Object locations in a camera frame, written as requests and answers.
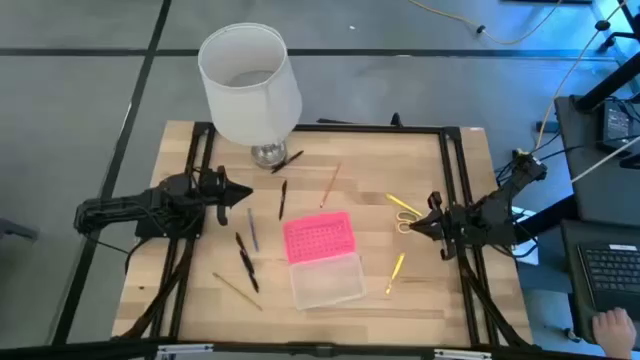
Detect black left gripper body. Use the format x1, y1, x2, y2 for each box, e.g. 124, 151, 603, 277
198, 166, 231, 227

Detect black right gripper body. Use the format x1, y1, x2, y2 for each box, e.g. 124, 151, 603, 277
427, 191, 469, 262

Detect yellow handled scissors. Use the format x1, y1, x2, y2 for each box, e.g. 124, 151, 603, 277
396, 209, 422, 235

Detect blue pen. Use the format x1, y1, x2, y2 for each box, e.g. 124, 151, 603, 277
247, 207, 261, 253

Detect yellow highlighter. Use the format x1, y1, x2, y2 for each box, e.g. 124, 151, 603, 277
385, 193, 424, 218
384, 252, 407, 296

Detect orange pencil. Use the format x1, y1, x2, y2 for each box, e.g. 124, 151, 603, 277
319, 162, 343, 210

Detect pink plastic box lid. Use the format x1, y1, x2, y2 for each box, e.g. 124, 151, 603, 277
282, 210, 358, 265

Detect clear plastic supply box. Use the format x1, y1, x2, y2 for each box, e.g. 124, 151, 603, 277
288, 252, 367, 312

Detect black power supply box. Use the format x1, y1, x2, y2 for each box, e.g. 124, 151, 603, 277
601, 98, 640, 154

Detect white shade silver table lamp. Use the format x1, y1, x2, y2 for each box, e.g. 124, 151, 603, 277
197, 22, 304, 170

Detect natural wood pencil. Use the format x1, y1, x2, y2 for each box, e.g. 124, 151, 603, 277
212, 272, 264, 312

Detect laptop keyboard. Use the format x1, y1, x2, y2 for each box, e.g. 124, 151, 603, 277
577, 242, 640, 322

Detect person's hand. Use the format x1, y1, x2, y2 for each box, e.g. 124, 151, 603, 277
592, 307, 638, 360

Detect black stand bars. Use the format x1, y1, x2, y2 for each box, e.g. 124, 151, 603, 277
573, 0, 640, 112

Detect white cable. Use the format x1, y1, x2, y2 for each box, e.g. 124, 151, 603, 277
571, 135, 640, 184

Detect yellow cable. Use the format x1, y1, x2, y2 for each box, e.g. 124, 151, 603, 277
407, 0, 565, 46
534, 2, 632, 151

